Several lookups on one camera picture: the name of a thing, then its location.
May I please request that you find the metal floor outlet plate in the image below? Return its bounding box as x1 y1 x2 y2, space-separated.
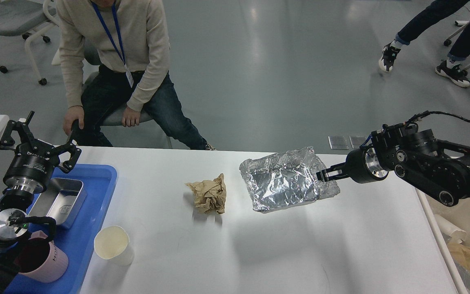
349 136 367 149
328 136 349 150

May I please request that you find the grey office chair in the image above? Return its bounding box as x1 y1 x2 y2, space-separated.
51 39 174 149

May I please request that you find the stainless steel rectangular tray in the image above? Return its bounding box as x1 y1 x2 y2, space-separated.
28 178 86 229

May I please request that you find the person in beige sweater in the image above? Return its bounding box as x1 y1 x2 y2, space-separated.
55 0 214 150

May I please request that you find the white chair legs right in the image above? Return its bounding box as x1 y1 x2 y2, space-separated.
443 20 470 76

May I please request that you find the blue plastic tray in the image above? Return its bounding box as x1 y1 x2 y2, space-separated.
5 164 117 294

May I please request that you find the silver foil bag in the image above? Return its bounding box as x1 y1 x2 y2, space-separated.
239 146 341 214

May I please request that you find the brown paper trash in bin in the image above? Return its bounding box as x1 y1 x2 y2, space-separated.
433 214 470 293

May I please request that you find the pink ribbed mug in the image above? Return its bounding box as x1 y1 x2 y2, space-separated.
15 230 69 283

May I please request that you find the beige plastic bin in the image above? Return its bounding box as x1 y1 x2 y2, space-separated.
416 190 470 294

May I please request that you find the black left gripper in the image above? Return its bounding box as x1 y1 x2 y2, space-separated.
0 111 82 193

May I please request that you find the metal floor outlet plate left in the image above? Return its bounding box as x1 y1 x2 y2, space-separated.
328 136 349 150

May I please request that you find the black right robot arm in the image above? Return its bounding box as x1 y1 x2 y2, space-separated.
316 111 470 207

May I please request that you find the metal floor outlet plate right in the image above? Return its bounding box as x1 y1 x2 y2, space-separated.
349 136 367 149

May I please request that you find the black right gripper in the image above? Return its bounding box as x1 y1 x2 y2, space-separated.
316 147 389 184

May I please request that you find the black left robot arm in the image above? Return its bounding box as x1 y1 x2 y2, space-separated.
0 111 82 294

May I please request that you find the brown paper ball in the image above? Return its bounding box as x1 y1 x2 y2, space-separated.
185 173 227 215

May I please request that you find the cream paper cup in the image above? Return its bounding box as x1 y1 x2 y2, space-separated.
93 225 134 266

